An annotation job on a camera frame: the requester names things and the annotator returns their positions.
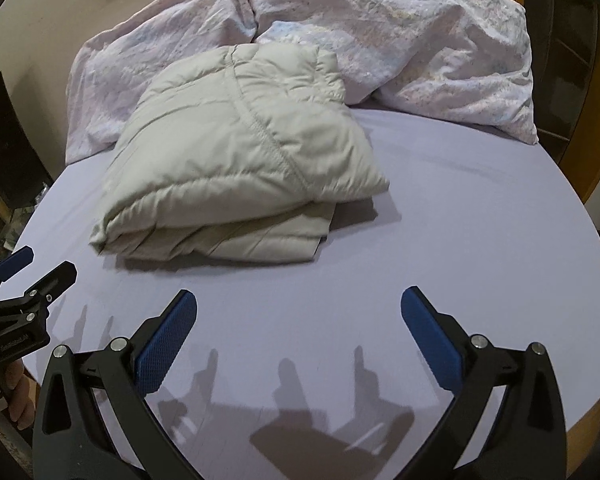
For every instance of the bed with lavender sheet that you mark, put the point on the bed with lavender sheet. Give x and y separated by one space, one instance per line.
430 220

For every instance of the wooden wardrobe with dark glass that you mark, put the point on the wooden wardrobe with dark glass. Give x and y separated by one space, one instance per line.
570 35

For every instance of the beige padded jacket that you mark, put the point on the beige padded jacket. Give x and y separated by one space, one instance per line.
220 150

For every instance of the pale floral duvet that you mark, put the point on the pale floral duvet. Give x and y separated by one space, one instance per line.
380 35

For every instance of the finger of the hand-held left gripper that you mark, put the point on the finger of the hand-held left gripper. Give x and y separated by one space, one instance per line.
57 280
15 262

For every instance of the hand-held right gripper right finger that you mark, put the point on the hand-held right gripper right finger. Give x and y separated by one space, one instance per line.
432 340

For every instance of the person's left hand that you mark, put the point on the person's left hand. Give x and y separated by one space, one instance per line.
21 392

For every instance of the dark cluttered shelf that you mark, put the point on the dark cluttered shelf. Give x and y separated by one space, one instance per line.
5 160

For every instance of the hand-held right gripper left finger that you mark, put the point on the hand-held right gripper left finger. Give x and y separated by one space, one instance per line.
162 345

